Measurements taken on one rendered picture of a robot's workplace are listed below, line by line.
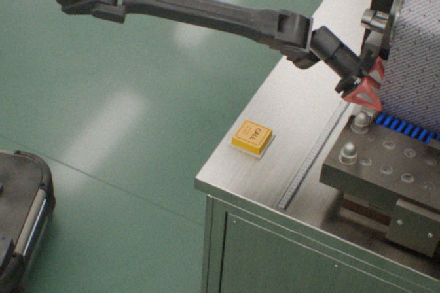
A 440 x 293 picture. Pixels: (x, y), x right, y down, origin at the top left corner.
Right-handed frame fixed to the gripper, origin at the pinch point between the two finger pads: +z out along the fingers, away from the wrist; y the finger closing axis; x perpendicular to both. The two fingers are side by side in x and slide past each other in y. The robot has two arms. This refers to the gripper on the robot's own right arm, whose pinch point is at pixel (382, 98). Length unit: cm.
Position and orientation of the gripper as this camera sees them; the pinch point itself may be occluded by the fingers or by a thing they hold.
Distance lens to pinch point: 180.3
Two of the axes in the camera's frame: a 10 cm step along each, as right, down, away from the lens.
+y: -4.5, 6.4, -6.2
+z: 7.4, 6.6, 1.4
